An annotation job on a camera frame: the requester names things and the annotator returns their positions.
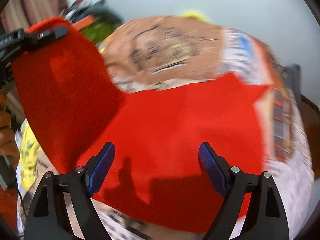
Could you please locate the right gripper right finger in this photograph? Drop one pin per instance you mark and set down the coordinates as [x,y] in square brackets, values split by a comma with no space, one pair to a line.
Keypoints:
[265,218]

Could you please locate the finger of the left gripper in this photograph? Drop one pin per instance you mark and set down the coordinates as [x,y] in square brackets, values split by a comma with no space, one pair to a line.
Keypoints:
[47,35]

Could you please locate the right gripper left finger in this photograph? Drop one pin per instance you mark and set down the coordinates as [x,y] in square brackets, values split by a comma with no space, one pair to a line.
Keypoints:
[57,197]

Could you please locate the red jacket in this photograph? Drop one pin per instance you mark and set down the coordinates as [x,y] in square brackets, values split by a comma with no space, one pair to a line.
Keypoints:
[162,129]

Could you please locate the orange box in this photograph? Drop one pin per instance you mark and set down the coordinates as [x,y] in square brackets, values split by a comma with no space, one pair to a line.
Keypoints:
[84,22]

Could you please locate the striped brown curtain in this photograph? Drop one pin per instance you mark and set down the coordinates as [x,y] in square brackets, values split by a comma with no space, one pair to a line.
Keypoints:
[26,13]

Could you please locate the pile of clutter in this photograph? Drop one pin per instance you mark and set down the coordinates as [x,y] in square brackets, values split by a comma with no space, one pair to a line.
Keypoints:
[106,20]

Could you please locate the yellow cartoon blanket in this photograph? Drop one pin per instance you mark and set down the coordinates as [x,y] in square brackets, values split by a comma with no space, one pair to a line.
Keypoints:
[28,156]

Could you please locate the newspaper print bed sheet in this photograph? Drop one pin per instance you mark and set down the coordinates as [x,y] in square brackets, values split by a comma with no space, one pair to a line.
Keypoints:
[175,55]

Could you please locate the dark blue bag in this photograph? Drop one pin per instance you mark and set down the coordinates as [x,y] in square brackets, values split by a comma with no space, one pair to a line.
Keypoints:
[292,80]

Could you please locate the yellow curved bed headboard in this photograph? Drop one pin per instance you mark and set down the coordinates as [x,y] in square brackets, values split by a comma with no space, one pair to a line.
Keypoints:
[194,15]

